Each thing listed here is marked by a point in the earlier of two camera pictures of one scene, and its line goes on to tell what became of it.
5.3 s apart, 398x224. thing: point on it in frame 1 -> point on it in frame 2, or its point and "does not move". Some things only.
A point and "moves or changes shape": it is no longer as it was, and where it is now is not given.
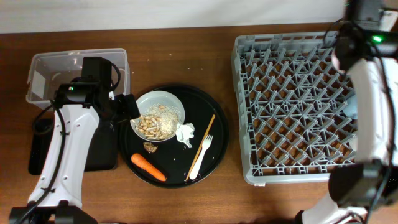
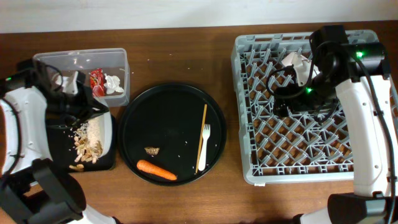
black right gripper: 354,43 -> 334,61
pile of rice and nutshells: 159,121 moves or changes shape
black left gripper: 129,110 -> 92,107
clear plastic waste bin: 48,70 does not move
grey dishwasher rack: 296,112 does not move
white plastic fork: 194,170 -> 206,132
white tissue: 184,132 moves or changes shape
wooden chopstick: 199,152 -> 201,137
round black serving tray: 180,139 does not move
